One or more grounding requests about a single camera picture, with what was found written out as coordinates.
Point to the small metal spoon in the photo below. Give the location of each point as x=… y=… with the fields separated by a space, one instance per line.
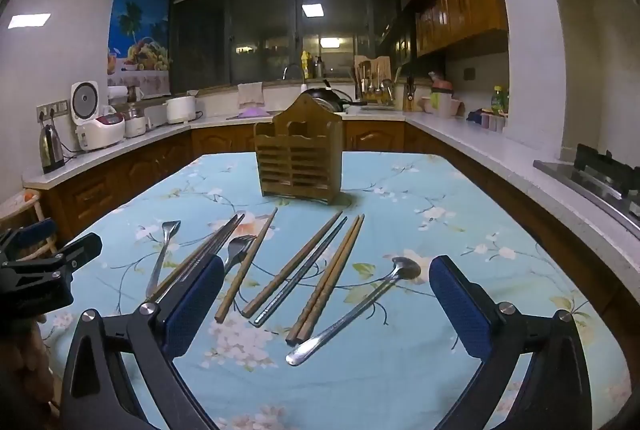
x=161 y=257

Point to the metal utensil drying rack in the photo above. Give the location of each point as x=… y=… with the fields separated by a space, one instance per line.
x=375 y=93

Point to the person's left hand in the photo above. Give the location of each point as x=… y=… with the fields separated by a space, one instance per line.
x=22 y=360

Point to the pink plastic container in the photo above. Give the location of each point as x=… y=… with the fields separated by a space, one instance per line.
x=445 y=106

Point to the white cooking pot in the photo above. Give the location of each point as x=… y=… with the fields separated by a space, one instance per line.
x=180 y=109

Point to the dark blue cloth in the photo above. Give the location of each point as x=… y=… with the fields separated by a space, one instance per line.
x=474 y=115

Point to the metal chopstick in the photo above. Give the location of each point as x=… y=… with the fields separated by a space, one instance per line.
x=212 y=247
x=300 y=279
x=200 y=254

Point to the steel gas stove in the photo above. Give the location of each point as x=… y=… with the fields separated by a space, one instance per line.
x=595 y=180

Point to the wooden chopstick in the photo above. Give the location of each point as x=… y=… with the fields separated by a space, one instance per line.
x=324 y=277
x=292 y=262
x=246 y=265
x=332 y=280

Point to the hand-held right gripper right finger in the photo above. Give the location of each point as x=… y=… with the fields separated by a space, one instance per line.
x=460 y=305

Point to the wooden cutting board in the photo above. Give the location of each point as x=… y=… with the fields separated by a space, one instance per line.
x=372 y=63

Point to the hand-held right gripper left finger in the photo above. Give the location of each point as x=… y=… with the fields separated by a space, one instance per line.
x=196 y=305

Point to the dark bottle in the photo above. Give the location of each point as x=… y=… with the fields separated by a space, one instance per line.
x=319 y=68

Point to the row of spice jars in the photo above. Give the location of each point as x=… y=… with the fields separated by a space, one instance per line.
x=494 y=121

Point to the large metal spoon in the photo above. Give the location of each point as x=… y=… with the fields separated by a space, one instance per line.
x=350 y=310

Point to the beach fruit wall poster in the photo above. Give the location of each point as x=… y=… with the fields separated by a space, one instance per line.
x=140 y=25

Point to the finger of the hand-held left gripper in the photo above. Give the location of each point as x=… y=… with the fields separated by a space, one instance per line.
x=77 y=250
x=35 y=232

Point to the white kitchen countertop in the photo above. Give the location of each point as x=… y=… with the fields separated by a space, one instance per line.
x=480 y=140

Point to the white pink rice cooker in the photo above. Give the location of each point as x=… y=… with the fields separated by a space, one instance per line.
x=100 y=130

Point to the wall power outlet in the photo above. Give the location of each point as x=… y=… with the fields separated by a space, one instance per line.
x=52 y=109

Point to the blue floral tablecloth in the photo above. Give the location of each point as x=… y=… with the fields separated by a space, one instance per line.
x=400 y=385

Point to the metal sink faucet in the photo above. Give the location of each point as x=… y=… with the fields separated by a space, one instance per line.
x=291 y=70

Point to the knife block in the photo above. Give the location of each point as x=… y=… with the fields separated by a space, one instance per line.
x=410 y=98

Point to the wooden stool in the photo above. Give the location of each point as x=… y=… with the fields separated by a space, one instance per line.
x=25 y=210

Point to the small white kitchen appliance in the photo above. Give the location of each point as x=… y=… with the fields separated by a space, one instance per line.
x=136 y=123

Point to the purple plastic basin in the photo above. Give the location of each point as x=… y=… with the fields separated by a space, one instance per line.
x=254 y=112

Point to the dark glass window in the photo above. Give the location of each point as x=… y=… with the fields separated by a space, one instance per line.
x=260 y=25

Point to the brown glass jar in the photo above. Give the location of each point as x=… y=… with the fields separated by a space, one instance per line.
x=132 y=94

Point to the green yellow bottle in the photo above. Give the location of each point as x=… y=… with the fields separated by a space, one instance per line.
x=497 y=103

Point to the stacked pink bowls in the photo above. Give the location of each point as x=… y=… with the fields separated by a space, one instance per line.
x=441 y=84

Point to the metal fork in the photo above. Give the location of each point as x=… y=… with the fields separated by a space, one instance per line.
x=239 y=247

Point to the steel electric kettle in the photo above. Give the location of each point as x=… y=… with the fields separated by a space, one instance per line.
x=51 y=150

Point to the dark wall switch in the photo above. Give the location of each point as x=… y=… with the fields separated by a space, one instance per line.
x=470 y=73

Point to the beige hanging towel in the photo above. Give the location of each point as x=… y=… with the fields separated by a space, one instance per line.
x=250 y=94

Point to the wooden utensil holder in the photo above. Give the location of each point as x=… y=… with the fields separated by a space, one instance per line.
x=300 y=160

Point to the black wok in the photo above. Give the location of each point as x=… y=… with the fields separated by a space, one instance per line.
x=322 y=95

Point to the wooden base cabinets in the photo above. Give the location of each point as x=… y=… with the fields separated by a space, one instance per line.
x=150 y=165

